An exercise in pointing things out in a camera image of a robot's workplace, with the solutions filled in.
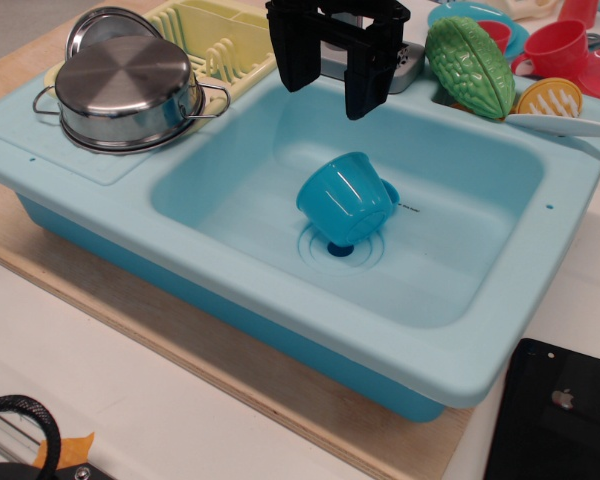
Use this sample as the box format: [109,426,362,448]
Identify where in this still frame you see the yellow dish rack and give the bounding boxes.
[44,0,279,107]

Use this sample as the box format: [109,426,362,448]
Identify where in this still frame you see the white plastic spatula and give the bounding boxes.
[504,114,600,138]

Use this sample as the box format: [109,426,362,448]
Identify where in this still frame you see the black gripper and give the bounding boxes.
[266,1,411,120]

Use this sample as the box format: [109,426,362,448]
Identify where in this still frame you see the stainless steel lid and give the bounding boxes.
[65,6,162,60]

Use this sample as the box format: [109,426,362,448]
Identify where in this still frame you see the stainless steel pot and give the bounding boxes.
[32,36,232,155]

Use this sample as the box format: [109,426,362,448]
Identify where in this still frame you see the yellow round scrub brush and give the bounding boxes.
[515,78,583,118]

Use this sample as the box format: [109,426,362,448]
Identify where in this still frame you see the small red cup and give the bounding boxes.
[478,20,512,53]

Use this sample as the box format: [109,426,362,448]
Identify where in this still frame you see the grey toy faucet base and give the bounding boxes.
[321,42,425,94]

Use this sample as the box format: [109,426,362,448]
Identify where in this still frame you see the red cup with handle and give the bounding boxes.
[511,20,589,80]

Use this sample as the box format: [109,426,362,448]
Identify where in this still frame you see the black metal bracket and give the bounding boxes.
[0,462,112,480]

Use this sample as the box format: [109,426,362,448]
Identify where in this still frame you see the cream plastic toy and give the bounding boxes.
[500,0,559,20]

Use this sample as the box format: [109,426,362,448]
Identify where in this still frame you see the tall red cup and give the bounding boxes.
[558,0,599,30]

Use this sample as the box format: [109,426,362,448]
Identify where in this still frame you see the black smartphone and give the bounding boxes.
[484,338,600,479]

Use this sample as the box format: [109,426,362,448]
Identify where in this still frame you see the black braided cable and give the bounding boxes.
[0,394,63,479]

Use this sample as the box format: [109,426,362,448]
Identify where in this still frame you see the light blue toy sink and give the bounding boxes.
[0,72,600,421]

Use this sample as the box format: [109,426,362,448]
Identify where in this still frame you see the green toy bitter melon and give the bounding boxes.
[425,16,516,119]

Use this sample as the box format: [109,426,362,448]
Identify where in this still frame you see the wooden board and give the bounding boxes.
[0,0,476,480]

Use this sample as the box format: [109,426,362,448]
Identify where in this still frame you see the orange tape piece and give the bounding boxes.
[32,432,95,470]

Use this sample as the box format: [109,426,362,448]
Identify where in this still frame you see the teal plastic plate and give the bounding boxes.
[427,1,530,60]

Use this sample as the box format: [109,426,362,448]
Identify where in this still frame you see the blue plastic cup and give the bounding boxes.
[296,152,400,247]

